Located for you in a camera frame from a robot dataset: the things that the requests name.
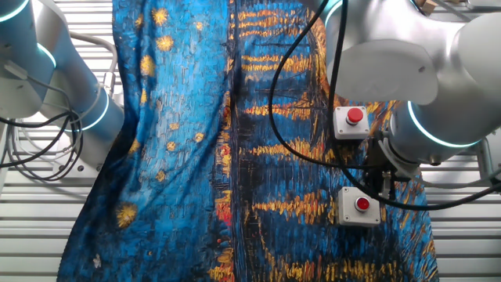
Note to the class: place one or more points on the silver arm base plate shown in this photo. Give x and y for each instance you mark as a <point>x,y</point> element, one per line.
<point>78,169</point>

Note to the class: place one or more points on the white box large red button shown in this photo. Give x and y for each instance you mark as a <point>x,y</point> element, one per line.
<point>340,131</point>

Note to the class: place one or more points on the tan wooden block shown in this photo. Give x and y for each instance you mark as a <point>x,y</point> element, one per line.
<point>428,6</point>

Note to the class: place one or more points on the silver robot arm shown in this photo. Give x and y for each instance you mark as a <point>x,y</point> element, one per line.
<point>391,23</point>

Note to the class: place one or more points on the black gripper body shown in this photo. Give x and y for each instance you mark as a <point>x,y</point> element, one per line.
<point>375,160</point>

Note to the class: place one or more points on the grey box small red button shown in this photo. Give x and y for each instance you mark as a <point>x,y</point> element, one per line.
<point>346,215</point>

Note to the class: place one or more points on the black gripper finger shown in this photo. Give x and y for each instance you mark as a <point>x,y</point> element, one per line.
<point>373,184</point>
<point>386,185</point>

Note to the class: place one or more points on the blue yellow painting print cloth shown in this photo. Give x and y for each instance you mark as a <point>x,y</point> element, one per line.
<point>176,156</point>

